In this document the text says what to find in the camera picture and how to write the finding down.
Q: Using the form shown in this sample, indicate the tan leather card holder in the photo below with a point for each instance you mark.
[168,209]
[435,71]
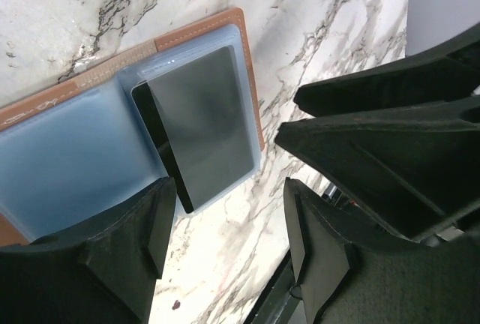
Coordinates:
[79,148]

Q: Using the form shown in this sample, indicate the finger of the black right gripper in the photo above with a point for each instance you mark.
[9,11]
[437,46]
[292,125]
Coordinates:
[414,169]
[447,72]

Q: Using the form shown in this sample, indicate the dark credit card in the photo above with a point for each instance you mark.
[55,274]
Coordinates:
[202,111]

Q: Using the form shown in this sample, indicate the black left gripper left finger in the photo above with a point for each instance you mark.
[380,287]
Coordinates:
[101,270]

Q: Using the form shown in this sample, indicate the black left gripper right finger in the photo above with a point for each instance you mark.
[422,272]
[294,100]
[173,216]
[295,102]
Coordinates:
[350,272]

